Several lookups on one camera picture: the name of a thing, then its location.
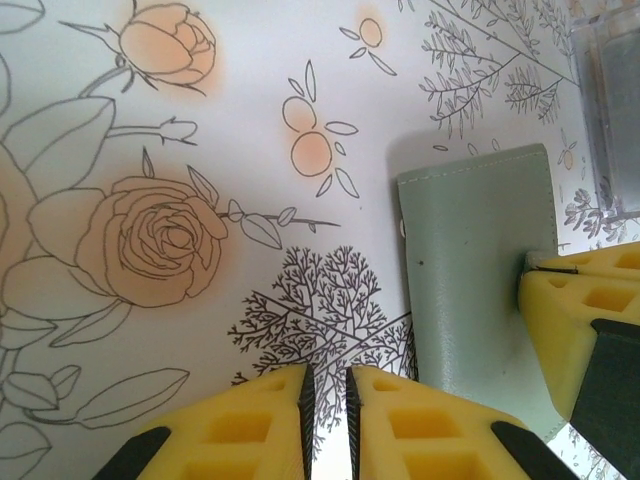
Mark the pale green card holder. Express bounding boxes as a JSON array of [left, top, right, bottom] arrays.
[[395, 143, 570, 445]]

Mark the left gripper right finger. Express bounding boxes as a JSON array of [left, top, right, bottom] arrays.
[[343, 366, 580, 480]]

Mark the red and grey box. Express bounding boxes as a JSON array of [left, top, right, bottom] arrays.
[[568, 0, 640, 217]]

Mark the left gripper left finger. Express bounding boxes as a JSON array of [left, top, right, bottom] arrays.
[[93, 364, 317, 480]]

